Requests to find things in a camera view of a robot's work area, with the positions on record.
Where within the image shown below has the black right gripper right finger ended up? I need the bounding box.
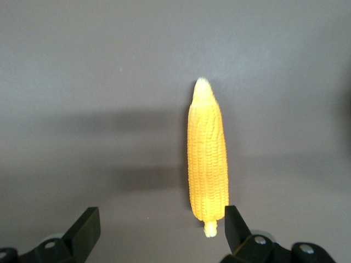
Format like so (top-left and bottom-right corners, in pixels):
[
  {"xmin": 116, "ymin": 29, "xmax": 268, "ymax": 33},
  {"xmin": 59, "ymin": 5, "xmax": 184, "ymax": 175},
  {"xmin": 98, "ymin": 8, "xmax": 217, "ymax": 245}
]
[{"xmin": 219, "ymin": 205, "xmax": 337, "ymax": 263}]

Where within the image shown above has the yellow corn cob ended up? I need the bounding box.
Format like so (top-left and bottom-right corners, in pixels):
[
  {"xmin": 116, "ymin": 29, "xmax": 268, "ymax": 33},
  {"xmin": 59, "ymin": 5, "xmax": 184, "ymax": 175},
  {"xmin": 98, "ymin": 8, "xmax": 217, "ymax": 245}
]
[{"xmin": 187, "ymin": 77, "xmax": 230, "ymax": 238}]

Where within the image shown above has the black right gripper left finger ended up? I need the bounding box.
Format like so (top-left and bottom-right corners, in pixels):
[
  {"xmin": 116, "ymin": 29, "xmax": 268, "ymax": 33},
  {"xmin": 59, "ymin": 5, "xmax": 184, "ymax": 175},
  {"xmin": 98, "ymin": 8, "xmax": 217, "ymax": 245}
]
[{"xmin": 0, "ymin": 207, "xmax": 101, "ymax": 263}]

